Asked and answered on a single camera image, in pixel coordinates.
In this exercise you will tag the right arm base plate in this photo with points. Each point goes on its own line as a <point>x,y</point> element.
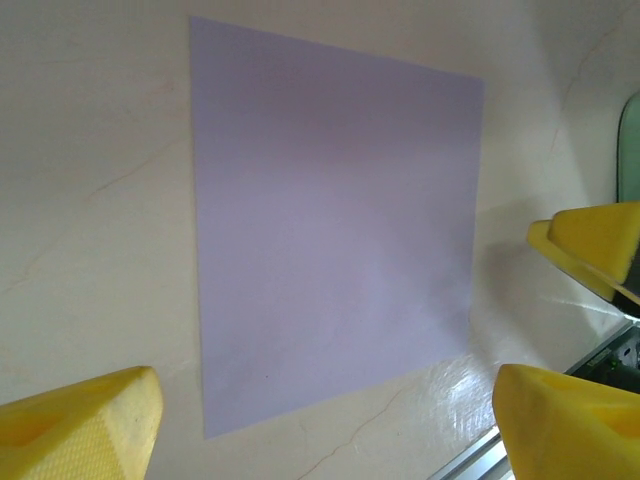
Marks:
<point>612,350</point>

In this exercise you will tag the aluminium mounting rail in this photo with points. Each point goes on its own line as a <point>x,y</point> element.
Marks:
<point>480,462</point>

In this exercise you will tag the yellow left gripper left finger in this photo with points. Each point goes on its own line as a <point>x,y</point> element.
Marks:
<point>75,440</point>

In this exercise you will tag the lilac square paper sheet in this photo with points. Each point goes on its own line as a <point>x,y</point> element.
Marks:
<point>325,225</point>

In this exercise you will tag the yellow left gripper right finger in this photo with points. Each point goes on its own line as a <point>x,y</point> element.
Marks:
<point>565,435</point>

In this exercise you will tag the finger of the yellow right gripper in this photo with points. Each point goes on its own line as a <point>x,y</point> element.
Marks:
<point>600,235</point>
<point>565,257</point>

